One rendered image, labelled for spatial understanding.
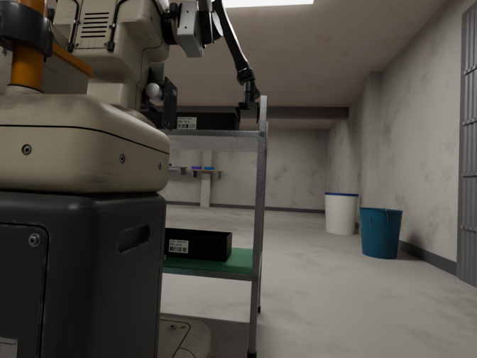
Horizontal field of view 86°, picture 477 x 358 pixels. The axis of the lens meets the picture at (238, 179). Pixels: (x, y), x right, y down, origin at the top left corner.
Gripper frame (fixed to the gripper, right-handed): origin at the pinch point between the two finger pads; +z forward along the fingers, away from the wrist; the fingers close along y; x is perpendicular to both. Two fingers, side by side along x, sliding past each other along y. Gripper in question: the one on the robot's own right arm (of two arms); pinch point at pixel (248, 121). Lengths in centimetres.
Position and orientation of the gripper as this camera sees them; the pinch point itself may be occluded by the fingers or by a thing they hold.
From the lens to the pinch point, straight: 133.6
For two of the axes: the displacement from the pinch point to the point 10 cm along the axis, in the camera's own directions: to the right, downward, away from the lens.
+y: -9.9, -0.3, 1.2
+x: -1.2, -0.2, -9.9
